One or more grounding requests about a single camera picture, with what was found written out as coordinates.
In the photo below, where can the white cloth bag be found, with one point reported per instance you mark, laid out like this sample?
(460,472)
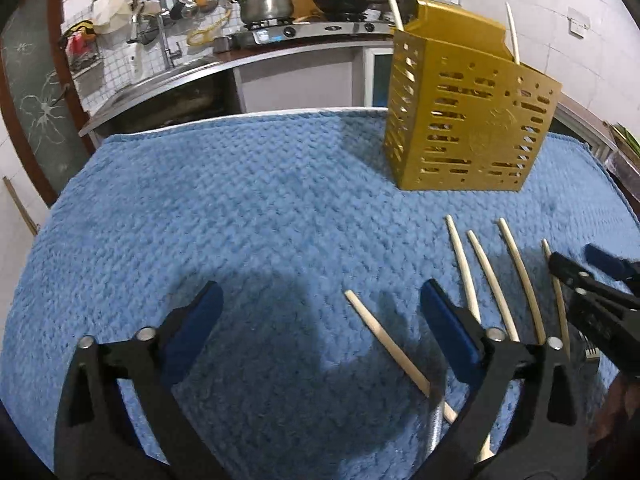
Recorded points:
(107,12)

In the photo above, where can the steel cooking pot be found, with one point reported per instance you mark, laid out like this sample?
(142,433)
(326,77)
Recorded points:
(265,7)

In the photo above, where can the steel cup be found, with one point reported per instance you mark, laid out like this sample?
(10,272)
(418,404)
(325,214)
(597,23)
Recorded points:
(222,45)

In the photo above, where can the blue textured towel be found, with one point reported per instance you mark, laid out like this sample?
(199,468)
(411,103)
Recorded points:
(250,220)

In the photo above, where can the kitchen counter cabinet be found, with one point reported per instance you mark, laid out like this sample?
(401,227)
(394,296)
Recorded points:
(300,85)

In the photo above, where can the steel kitchen sink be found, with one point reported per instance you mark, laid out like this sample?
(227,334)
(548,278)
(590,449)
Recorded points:
(165,90)

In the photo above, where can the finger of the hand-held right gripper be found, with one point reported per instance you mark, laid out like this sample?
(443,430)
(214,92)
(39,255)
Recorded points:
(610,262)
(575,277)

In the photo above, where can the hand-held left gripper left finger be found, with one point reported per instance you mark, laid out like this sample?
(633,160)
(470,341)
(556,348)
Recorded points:
(197,325)

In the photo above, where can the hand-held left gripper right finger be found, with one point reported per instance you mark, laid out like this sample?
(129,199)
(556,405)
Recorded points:
(450,330)

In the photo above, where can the white wall socket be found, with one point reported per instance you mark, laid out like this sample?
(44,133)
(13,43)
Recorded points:
(579,22)

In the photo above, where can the gold perforated utensil holder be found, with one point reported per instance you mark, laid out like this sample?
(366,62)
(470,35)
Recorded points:
(465,125)

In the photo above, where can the wooden crate with vegetables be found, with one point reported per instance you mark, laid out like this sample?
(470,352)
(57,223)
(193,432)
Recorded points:
(627,142)

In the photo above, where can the metal fork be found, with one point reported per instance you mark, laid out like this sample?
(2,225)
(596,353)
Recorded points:
(591,352)

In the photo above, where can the red and yellow cloth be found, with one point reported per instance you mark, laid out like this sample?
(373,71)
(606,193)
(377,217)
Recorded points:
(80,45)

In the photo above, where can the black wok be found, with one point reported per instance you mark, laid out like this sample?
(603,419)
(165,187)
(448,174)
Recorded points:
(340,6)

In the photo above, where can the steel faucet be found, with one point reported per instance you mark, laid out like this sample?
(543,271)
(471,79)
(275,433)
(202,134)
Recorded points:
(167,50)

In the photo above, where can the steel gas stove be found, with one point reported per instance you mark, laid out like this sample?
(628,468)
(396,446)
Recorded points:
(310,32)

